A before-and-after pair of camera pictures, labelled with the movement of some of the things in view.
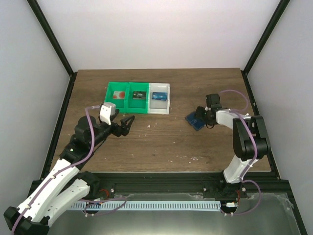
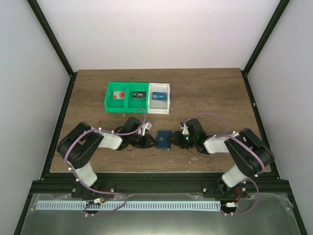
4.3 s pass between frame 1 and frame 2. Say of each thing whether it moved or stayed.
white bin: stayed
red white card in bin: stayed
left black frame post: stayed
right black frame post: stayed
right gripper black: moved
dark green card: stayed
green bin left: stayed
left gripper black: moved
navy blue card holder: moved
